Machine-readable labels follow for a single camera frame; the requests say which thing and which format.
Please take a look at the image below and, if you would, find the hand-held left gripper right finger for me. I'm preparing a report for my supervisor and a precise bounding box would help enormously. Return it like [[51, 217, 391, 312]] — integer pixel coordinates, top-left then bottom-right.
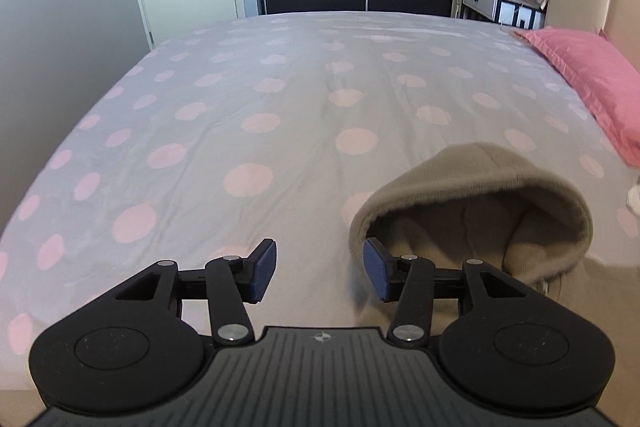
[[362, 237, 531, 348]]

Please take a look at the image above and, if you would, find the white bedside table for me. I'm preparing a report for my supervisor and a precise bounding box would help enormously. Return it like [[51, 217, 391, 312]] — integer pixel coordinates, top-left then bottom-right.
[[452, 0, 548, 30]]

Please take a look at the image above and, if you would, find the polka dot bed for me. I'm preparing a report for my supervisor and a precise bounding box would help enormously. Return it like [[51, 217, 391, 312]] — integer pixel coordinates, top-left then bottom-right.
[[0, 11, 640, 393]]

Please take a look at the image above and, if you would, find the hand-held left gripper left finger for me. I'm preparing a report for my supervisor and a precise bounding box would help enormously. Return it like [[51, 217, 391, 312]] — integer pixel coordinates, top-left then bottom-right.
[[107, 238, 278, 348]]

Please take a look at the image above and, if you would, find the beige fleece hoodie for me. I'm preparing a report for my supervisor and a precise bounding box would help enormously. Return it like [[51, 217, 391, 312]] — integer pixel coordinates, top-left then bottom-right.
[[348, 142, 640, 308]]

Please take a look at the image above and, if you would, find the pink pillow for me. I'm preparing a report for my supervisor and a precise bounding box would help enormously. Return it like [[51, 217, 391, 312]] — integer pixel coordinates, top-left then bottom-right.
[[510, 26, 640, 168]]

